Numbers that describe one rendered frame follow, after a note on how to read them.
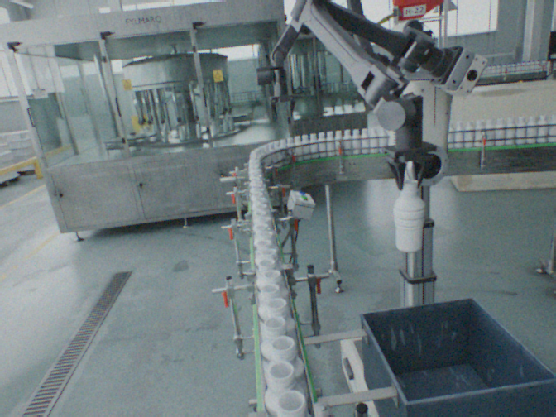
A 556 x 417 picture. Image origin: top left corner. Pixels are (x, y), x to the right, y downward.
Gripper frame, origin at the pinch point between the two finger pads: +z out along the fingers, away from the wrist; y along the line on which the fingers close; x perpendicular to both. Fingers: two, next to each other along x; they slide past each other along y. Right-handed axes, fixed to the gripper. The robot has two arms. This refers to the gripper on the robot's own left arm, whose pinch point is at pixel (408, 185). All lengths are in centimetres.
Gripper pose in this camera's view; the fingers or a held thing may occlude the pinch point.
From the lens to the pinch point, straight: 94.8
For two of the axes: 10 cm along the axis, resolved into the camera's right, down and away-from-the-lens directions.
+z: 1.1, 9.3, 3.4
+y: 9.8, -1.5, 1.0
